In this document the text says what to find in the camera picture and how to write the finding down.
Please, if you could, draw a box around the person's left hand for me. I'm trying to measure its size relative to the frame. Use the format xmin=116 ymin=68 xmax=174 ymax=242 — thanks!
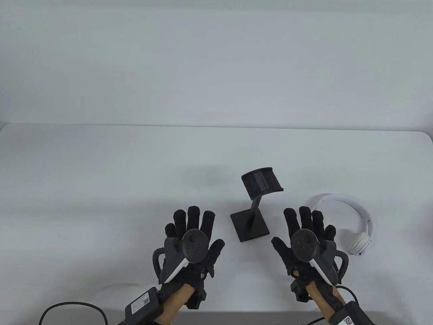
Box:
xmin=153 ymin=206 xmax=225 ymax=309

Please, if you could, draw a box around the person's right hand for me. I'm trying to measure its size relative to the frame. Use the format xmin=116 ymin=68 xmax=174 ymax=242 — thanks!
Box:
xmin=272 ymin=206 xmax=339 ymax=301

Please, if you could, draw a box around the black headphone stand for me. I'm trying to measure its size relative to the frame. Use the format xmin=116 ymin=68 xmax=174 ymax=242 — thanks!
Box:
xmin=230 ymin=167 xmax=284 ymax=243

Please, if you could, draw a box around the white over-ear headphones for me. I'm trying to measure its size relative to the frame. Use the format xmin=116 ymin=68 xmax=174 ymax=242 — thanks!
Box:
xmin=304 ymin=193 xmax=374 ymax=257

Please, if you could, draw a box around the person's left forearm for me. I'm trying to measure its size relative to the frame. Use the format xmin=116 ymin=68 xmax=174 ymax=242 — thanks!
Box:
xmin=154 ymin=284 xmax=197 ymax=325

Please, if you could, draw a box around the black and white right controller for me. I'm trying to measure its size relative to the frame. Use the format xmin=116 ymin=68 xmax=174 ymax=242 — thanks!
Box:
xmin=292 ymin=229 xmax=349 ymax=285

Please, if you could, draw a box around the black and white controller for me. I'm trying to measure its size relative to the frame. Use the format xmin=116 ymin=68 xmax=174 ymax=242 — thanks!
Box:
xmin=152 ymin=229 xmax=211 ymax=284
xmin=292 ymin=229 xmax=349 ymax=285

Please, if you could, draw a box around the black and white left controller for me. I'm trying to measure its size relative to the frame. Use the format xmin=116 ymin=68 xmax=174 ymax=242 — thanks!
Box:
xmin=152 ymin=229 xmax=211 ymax=284

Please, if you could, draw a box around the black wrist sensor box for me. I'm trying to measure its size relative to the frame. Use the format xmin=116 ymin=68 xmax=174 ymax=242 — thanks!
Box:
xmin=329 ymin=301 xmax=377 ymax=325
xmin=125 ymin=287 xmax=164 ymax=321

